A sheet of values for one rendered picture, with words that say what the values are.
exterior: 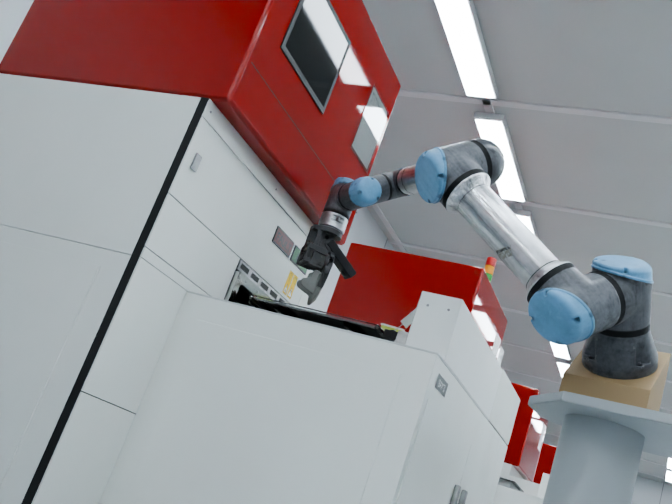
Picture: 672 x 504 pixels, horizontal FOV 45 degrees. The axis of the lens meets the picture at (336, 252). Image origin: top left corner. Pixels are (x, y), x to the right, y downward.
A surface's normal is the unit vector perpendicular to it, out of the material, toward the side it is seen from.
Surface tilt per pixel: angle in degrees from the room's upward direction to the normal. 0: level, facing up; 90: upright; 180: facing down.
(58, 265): 90
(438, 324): 90
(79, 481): 90
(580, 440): 90
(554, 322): 136
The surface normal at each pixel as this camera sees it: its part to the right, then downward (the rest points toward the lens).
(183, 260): 0.89, 0.18
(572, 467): -0.70, -0.44
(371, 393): -0.33, -0.39
